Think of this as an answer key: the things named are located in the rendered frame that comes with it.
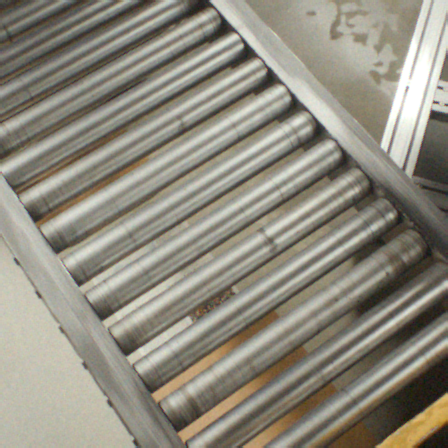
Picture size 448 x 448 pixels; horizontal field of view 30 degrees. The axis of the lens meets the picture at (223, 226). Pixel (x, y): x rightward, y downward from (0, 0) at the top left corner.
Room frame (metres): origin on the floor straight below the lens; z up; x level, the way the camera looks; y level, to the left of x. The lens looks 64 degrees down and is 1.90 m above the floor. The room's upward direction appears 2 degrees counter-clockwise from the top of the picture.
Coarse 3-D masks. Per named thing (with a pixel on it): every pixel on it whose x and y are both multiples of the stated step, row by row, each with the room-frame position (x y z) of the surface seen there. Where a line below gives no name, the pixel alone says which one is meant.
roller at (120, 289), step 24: (336, 144) 0.68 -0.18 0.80; (288, 168) 0.64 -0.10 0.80; (312, 168) 0.64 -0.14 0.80; (336, 168) 0.65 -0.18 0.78; (264, 192) 0.60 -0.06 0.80; (288, 192) 0.61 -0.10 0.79; (216, 216) 0.56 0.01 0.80; (240, 216) 0.56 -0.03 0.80; (168, 240) 0.53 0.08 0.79; (192, 240) 0.53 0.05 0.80; (216, 240) 0.53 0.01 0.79; (144, 264) 0.49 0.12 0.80; (168, 264) 0.49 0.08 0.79; (96, 288) 0.46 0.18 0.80; (120, 288) 0.45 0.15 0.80; (144, 288) 0.46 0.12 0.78; (96, 312) 0.42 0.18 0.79
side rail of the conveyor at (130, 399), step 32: (0, 192) 0.62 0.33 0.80; (0, 224) 0.56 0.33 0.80; (32, 224) 0.56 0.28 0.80; (32, 256) 0.51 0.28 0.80; (64, 288) 0.46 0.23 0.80; (64, 320) 0.41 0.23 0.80; (96, 320) 0.41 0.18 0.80; (96, 352) 0.36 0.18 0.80; (96, 384) 0.34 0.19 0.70; (128, 384) 0.31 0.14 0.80; (128, 416) 0.27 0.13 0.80; (160, 416) 0.27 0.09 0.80
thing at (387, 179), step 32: (224, 0) 0.97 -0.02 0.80; (224, 32) 0.94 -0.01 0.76; (256, 32) 0.90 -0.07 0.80; (288, 64) 0.84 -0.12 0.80; (320, 96) 0.77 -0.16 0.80; (320, 128) 0.72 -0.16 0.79; (352, 128) 0.71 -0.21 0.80; (352, 160) 0.65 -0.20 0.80; (384, 160) 0.65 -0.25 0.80; (384, 192) 0.59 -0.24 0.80; (416, 192) 0.59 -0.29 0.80; (416, 224) 0.54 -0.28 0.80
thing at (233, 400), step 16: (272, 320) 0.69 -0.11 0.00; (240, 336) 0.65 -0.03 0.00; (224, 352) 0.61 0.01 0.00; (304, 352) 0.60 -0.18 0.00; (192, 368) 0.58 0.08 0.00; (272, 368) 0.57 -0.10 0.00; (176, 384) 0.54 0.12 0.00; (256, 384) 0.53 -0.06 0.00; (224, 400) 0.50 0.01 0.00; (240, 400) 0.50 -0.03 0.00; (320, 400) 0.49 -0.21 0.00; (208, 416) 0.46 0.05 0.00; (288, 416) 0.46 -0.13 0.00; (192, 432) 0.43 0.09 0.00; (272, 432) 0.42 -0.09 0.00; (352, 432) 0.41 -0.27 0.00; (368, 432) 0.41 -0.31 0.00
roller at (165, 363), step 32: (352, 224) 0.54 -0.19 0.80; (384, 224) 0.54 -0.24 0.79; (320, 256) 0.49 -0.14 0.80; (256, 288) 0.45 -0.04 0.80; (288, 288) 0.45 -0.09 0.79; (224, 320) 0.40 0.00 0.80; (256, 320) 0.41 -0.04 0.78; (160, 352) 0.36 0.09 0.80; (192, 352) 0.36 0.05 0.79; (160, 384) 0.32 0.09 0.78
